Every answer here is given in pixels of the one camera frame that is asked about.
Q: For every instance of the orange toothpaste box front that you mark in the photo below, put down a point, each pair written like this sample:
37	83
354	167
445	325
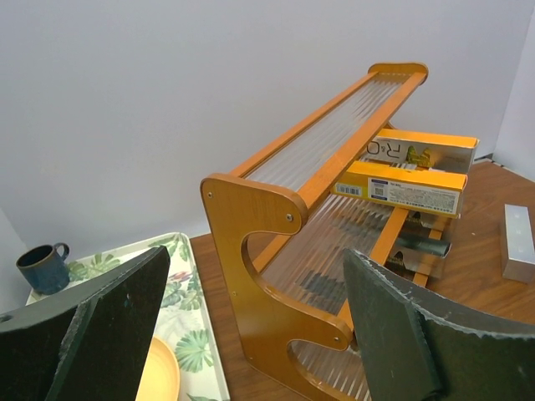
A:
450	153

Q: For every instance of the orange toothpaste box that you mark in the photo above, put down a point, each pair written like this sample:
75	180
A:
431	191
450	153

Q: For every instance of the orange plate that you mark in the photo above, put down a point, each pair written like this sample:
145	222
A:
161	376

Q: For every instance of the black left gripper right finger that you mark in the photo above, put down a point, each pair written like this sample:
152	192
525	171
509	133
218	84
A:
418	345

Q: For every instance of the floral serving tray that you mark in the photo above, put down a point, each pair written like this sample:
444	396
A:
183	321

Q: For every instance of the black R&O toothpaste box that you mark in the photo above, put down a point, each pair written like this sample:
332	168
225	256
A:
425	233

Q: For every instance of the wooden three-tier shelf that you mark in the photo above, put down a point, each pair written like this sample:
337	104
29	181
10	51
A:
280	236

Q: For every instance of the dark blue mug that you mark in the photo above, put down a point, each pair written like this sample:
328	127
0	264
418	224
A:
45	269

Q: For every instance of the silver R&O charcoal toothpaste box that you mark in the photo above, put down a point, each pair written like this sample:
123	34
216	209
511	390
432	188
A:
422	263

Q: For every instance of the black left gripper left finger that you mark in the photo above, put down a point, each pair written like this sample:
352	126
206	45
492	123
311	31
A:
88	342

